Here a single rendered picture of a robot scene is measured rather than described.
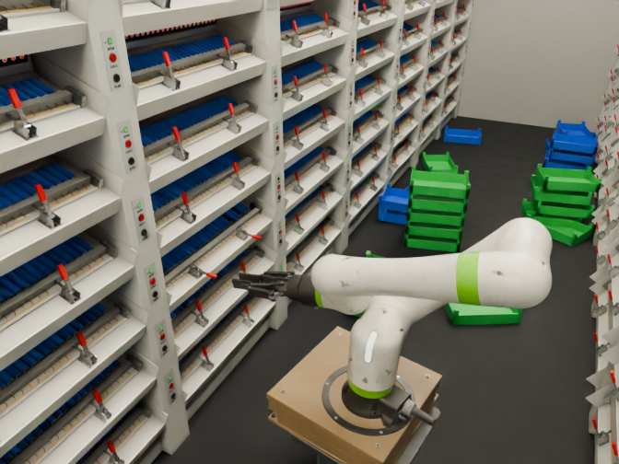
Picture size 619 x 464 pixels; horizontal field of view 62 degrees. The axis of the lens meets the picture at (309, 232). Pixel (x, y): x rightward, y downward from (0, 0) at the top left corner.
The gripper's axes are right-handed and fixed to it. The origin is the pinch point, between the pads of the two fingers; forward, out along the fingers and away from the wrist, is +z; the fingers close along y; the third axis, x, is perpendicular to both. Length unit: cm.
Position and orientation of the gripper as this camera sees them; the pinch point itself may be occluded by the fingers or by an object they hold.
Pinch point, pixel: (245, 281)
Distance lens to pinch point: 156.3
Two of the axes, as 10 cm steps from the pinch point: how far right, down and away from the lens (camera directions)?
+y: 4.5, -4.4, 7.8
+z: -8.8, -0.5, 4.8
